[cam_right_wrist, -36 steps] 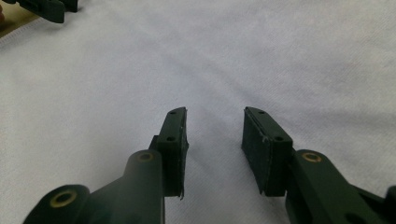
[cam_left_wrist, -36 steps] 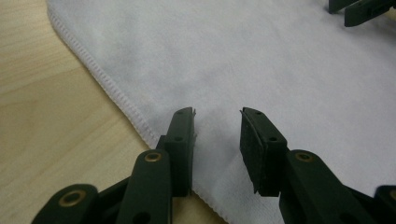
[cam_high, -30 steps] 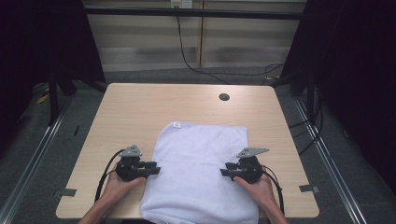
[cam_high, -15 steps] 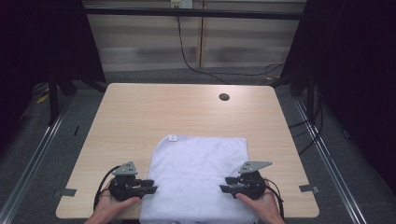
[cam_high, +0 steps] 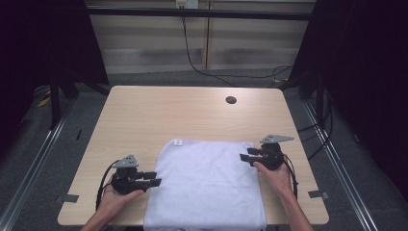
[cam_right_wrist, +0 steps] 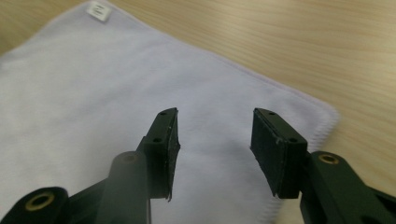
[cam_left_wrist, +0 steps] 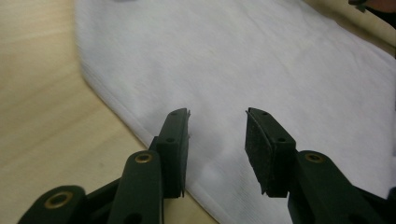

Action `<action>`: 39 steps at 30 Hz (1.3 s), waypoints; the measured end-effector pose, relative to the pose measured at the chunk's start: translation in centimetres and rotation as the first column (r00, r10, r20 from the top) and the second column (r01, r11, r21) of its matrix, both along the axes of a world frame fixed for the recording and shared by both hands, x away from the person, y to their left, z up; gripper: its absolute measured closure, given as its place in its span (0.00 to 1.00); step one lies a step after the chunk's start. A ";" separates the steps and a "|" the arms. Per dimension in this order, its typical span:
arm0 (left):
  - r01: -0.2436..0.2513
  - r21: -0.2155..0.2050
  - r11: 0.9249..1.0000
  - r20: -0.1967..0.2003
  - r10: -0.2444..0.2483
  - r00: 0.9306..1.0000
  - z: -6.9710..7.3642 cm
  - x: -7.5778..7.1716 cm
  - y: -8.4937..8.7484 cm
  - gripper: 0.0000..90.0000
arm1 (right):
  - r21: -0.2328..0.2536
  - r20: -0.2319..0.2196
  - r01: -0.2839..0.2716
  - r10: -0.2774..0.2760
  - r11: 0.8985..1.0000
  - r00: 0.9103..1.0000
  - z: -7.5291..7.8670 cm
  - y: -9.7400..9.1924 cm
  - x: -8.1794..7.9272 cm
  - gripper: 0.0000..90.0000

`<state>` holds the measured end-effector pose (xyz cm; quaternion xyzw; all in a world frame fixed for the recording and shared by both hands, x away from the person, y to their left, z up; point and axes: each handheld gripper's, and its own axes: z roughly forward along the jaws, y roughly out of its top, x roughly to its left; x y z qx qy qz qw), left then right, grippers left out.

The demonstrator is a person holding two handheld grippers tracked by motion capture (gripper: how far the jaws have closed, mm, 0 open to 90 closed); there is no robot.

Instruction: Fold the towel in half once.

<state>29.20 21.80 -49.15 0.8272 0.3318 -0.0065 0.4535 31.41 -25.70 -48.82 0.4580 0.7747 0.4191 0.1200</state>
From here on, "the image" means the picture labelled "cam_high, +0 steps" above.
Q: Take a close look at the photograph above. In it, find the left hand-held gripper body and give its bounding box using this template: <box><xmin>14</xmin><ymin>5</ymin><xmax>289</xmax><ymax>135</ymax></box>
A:
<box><xmin>110</xmin><ymin>154</ymin><xmax>146</xmax><ymax>196</ymax></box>

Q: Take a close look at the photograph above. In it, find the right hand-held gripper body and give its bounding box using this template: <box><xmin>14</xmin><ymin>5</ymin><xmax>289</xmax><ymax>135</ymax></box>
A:
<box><xmin>255</xmin><ymin>134</ymin><xmax>295</xmax><ymax>171</ymax></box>

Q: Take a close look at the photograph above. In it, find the white printed cloth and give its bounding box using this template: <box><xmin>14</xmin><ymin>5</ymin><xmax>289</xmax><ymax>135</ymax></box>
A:
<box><xmin>142</xmin><ymin>138</ymin><xmax>268</xmax><ymax>231</ymax></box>

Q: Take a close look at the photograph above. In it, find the person's right hand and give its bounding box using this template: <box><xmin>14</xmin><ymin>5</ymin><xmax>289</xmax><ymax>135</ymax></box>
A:
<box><xmin>252</xmin><ymin>161</ymin><xmax>293</xmax><ymax>195</ymax></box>

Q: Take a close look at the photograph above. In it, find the person's left hand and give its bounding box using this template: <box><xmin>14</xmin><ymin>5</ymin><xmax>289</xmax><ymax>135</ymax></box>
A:
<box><xmin>95</xmin><ymin>187</ymin><xmax>145</xmax><ymax>222</ymax></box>

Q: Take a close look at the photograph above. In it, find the grey tape strip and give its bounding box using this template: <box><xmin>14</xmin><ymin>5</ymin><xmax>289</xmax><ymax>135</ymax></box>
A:
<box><xmin>54</xmin><ymin>193</ymin><xmax>80</xmax><ymax>204</ymax></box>
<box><xmin>307</xmin><ymin>190</ymin><xmax>330</xmax><ymax>200</ymax></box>

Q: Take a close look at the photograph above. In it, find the black metal stand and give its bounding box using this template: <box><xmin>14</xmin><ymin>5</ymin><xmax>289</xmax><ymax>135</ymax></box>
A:
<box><xmin>49</xmin><ymin>75</ymin><xmax>63</xmax><ymax>130</ymax></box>

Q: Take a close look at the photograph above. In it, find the black curtain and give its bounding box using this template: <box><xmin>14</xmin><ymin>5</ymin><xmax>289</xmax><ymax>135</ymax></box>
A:
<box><xmin>0</xmin><ymin>0</ymin><xmax>110</xmax><ymax>158</ymax></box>
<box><xmin>278</xmin><ymin>0</ymin><xmax>408</xmax><ymax>201</ymax></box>

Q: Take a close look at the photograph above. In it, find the black horizontal bar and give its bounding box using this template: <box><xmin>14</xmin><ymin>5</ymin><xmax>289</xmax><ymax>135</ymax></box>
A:
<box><xmin>86</xmin><ymin>7</ymin><xmax>318</xmax><ymax>22</ymax></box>

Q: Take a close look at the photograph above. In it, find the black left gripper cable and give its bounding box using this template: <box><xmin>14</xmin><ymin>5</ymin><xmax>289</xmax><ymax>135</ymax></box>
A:
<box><xmin>94</xmin><ymin>159</ymin><xmax>120</xmax><ymax>212</ymax></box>

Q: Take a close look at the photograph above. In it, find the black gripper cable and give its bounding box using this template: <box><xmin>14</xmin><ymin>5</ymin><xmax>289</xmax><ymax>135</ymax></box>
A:
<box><xmin>94</xmin><ymin>159</ymin><xmax>120</xmax><ymax>212</ymax></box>
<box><xmin>282</xmin><ymin>154</ymin><xmax>299</xmax><ymax>200</ymax></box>

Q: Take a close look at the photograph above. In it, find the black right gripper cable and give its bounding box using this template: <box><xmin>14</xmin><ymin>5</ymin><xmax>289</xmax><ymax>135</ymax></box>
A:
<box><xmin>282</xmin><ymin>154</ymin><xmax>299</xmax><ymax>200</ymax></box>

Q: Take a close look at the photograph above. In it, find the bundle of black floor cables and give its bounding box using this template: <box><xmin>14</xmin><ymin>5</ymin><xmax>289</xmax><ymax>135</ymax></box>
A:
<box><xmin>296</xmin><ymin>92</ymin><xmax>335</xmax><ymax>161</ymax></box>

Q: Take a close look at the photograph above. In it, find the aluminium floor rail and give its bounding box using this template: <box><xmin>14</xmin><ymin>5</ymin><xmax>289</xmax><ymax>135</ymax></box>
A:
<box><xmin>302</xmin><ymin>101</ymin><xmax>380</xmax><ymax>231</ymax></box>
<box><xmin>0</xmin><ymin>104</ymin><xmax>75</xmax><ymax>231</ymax></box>

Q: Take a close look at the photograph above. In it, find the long black floor cable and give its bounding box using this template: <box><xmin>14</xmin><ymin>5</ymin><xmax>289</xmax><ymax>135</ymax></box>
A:
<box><xmin>181</xmin><ymin>15</ymin><xmax>293</xmax><ymax>89</ymax></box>

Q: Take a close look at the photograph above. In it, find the white wall socket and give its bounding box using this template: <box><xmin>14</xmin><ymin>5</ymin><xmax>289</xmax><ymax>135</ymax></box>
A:
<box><xmin>175</xmin><ymin>0</ymin><xmax>200</xmax><ymax>10</ymax></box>

